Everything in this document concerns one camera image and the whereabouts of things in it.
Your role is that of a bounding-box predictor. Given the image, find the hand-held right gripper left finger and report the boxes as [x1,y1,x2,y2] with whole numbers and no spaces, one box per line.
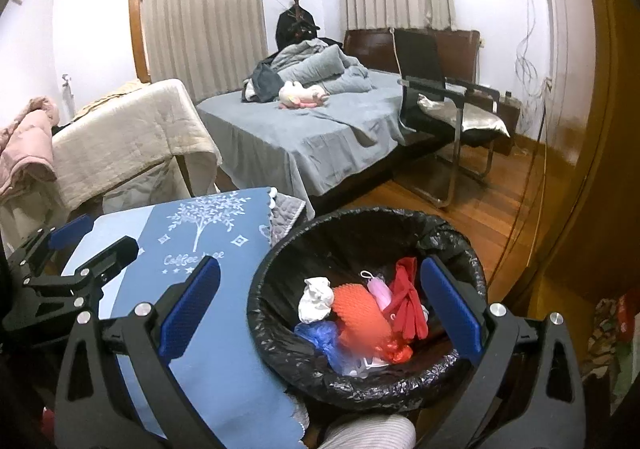
[54,256,222,449]

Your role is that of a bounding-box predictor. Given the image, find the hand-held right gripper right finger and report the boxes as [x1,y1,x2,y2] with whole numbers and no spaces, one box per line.
[420,256,587,449]

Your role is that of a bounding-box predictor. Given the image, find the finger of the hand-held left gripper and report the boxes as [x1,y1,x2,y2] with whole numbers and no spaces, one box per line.
[22,236,140,310]
[7,215,95,280]

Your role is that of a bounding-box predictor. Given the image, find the red stockings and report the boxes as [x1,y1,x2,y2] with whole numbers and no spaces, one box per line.
[385,257,431,344]

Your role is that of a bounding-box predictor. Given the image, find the red plastic mesh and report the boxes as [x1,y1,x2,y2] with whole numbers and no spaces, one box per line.
[380,336,415,364]

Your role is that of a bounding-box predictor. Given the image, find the pink plastic bag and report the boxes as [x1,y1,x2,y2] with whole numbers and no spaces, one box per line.
[360,270,393,315]

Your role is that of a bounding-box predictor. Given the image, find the orange foam net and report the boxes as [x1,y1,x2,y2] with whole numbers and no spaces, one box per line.
[330,283,393,355]

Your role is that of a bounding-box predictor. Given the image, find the waste bin with black liner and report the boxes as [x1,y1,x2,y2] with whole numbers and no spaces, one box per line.
[247,209,488,412]

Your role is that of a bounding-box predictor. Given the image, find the white printed packet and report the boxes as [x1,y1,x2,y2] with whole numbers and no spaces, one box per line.
[347,356,388,377]

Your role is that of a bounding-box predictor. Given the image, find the white plastic bag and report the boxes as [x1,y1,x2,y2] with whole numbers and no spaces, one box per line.
[298,277,335,322]

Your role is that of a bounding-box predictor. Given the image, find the blue plastic bag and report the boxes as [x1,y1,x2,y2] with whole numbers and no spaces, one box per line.
[294,320,351,374]

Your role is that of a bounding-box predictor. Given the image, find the cream cloth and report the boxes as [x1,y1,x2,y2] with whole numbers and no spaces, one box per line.
[0,189,66,255]

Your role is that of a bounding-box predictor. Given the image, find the blue tree-print tablecloth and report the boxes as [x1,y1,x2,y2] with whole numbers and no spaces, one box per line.
[60,186,308,445]

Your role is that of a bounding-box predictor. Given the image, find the grey-beige cloth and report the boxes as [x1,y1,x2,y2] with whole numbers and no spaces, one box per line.
[100,161,193,214]

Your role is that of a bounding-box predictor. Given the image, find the pink padded jacket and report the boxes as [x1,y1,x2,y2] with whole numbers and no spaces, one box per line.
[0,96,61,202]

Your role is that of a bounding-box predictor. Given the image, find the beige blanket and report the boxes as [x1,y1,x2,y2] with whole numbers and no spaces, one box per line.
[51,79,223,212]

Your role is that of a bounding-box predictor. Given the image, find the grey quilted mat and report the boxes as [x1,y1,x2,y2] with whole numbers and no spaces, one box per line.
[267,189,307,247]

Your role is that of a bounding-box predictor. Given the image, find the tan folded cloth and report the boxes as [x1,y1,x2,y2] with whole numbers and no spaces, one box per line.
[75,79,146,120]

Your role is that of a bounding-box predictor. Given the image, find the person's ribbed white clothing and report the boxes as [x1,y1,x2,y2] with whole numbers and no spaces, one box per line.
[315,416,418,449]

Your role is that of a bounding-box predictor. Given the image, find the colourful patterned bag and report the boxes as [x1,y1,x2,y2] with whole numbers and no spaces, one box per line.
[582,296,640,400]

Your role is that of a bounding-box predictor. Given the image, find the silver cushion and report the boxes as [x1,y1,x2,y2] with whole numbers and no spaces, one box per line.
[416,93,512,138]

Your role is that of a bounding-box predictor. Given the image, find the bed with grey sheet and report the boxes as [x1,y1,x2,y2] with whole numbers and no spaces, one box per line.
[196,69,451,220]

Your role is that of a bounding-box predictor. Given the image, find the brown bedside cabinet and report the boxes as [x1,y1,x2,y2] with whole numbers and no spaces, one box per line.
[495,96,523,154]

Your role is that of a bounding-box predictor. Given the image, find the dark grey clothes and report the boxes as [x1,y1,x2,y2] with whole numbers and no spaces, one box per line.
[242,63,283,104]

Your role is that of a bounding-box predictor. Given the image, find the wooden wardrobe door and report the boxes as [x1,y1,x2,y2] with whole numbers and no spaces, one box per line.
[535,0,640,310]

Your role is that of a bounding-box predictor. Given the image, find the pink plush toy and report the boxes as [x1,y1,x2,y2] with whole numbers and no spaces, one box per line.
[277,81,331,110]

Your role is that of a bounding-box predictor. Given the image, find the wide beige curtain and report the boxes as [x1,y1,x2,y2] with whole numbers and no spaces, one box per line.
[142,0,270,102]

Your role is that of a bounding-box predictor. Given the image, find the black cantilever chair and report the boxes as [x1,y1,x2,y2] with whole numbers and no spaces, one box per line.
[392,30,501,208]

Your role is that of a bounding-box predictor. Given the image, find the grey duvet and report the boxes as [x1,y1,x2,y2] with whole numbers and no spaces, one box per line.
[267,40,373,97]

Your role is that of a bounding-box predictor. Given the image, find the brown wooden headboard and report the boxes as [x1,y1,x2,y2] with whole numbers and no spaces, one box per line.
[342,28,482,84]

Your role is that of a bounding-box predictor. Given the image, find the black hanging garment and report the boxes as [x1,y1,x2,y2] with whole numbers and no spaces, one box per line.
[275,9,321,52]

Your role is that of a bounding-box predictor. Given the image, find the wooden window frame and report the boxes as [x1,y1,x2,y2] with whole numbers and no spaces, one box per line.
[127,0,151,82]

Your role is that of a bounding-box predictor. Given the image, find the white wall cables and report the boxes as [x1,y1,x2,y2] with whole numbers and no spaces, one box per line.
[512,0,556,140]

